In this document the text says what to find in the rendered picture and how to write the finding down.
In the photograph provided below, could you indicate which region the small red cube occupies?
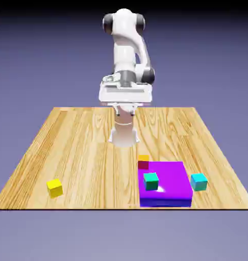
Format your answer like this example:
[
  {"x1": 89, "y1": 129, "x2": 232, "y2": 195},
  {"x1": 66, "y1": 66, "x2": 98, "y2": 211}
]
[{"x1": 137, "y1": 160, "x2": 150, "y2": 170}]

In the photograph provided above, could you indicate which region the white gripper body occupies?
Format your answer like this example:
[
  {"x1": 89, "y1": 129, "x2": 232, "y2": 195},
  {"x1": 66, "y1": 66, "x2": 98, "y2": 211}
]
[{"x1": 98, "y1": 81, "x2": 153, "y2": 107}]

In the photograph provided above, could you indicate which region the small green cube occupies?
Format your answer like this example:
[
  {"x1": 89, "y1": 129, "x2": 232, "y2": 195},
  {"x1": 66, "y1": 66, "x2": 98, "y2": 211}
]
[{"x1": 143, "y1": 172, "x2": 159, "y2": 191}]

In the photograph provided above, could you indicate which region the small cyan cube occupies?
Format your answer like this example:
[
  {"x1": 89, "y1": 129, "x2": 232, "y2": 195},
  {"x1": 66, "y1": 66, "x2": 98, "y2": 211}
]
[{"x1": 190, "y1": 173, "x2": 208, "y2": 192}]

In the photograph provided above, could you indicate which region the large purple box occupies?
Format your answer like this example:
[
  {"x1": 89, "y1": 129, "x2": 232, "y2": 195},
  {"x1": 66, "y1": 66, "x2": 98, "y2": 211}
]
[{"x1": 137, "y1": 161, "x2": 193, "y2": 208}]

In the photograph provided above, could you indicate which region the small yellow cube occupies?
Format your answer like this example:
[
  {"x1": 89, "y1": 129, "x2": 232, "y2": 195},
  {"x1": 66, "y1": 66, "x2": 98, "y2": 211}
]
[{"x1": 46, "y1": 178, "x2": 63, "y2": 198}]

